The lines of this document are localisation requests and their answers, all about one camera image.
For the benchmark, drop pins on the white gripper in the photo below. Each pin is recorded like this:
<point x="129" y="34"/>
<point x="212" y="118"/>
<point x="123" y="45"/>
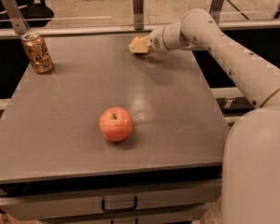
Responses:
<point x="155" y="41"/>

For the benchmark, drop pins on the black office chair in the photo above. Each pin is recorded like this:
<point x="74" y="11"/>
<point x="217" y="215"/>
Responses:
<point x="35" y="12"/>

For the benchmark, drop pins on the red apple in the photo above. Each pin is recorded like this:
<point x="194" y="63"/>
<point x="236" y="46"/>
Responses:
<point x="116" y="124"/>

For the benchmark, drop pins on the left metal bracket post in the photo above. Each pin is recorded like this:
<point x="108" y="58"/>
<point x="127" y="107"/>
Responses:
<point x="19" y="24"/>

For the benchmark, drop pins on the orange soda can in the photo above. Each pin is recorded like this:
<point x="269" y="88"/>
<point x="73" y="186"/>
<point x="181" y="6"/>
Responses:
<point x="37" y="52"/>

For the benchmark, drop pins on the right metal bracket post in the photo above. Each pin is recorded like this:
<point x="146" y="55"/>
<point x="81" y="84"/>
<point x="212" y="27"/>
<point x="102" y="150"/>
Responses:
<point x="215" y="9"/>

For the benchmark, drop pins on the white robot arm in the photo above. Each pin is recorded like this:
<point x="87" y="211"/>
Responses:
<point x="250" y="191"/>

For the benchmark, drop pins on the small orange fruit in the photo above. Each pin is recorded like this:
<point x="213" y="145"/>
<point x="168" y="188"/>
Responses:
<point x="136" y="39"/>

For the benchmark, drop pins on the grey drawer with black handle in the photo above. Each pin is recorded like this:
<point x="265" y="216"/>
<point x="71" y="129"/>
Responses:
<point x="110" y="201"/>

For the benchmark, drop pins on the lower grey drawer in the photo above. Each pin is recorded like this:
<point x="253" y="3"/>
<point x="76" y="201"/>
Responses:
<point x="164" y="215"/>

